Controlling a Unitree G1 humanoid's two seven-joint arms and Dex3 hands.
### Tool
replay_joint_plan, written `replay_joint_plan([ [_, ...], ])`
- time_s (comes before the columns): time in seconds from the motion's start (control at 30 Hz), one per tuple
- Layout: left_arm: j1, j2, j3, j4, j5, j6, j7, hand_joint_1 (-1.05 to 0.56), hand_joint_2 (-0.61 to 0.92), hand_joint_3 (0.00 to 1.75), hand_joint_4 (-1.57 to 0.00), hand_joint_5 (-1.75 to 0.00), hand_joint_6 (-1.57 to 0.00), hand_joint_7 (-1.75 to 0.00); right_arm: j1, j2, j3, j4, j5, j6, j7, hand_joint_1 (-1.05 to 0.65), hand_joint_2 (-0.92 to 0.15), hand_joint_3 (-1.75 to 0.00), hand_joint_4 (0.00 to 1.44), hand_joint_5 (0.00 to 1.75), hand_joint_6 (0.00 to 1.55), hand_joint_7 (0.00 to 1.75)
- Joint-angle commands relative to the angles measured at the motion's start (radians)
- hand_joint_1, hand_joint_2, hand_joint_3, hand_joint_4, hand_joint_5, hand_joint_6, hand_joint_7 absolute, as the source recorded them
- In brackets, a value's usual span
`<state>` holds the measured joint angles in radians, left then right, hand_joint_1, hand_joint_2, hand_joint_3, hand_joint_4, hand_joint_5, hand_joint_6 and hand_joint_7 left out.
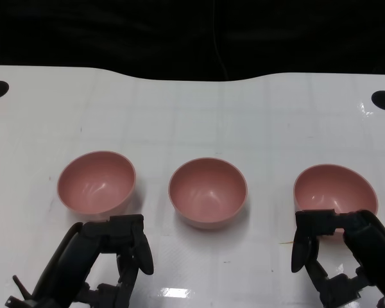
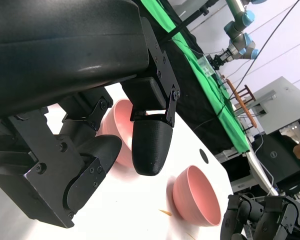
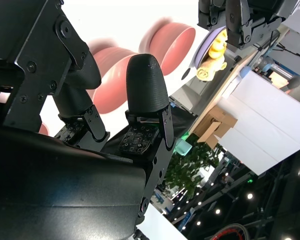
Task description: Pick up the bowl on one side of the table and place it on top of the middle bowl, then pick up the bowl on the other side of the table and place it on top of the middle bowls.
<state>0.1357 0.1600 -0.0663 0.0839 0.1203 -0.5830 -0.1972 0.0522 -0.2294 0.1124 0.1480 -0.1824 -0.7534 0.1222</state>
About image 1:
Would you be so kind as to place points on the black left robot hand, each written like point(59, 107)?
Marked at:
point(73, 253)

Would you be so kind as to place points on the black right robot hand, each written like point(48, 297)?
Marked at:
point(369, 244)

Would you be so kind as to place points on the pink plastic bowl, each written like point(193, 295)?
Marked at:
point(96, 183)
point(333, 189)
point(208, 192)

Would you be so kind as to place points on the small orange sliver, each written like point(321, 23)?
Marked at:
point(285, 242)

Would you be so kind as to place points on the black backdrop curtain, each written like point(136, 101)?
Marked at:
point(147, 32)

